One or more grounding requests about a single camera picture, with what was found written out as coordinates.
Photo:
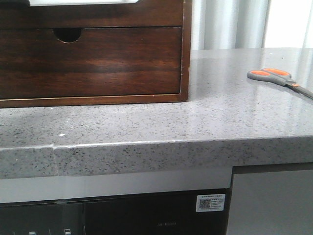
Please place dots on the dark wooden drawer cabinet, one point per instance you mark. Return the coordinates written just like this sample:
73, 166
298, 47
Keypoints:
67, 21

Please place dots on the grey orange handled scissors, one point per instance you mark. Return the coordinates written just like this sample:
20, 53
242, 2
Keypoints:
278, 77

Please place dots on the dark wooden drawer front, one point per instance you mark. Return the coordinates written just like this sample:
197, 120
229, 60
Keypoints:
103, 61

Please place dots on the white QR code sticker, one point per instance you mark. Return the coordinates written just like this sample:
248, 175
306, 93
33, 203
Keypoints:
210, 203

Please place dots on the grey cabinet door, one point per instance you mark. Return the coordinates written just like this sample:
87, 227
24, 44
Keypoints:
271, 203

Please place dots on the white pleated curtain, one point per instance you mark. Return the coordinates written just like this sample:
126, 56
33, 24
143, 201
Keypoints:
227, 24

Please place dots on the black built-in appliance front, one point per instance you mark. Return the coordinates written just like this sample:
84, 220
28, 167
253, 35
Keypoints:
166, 213

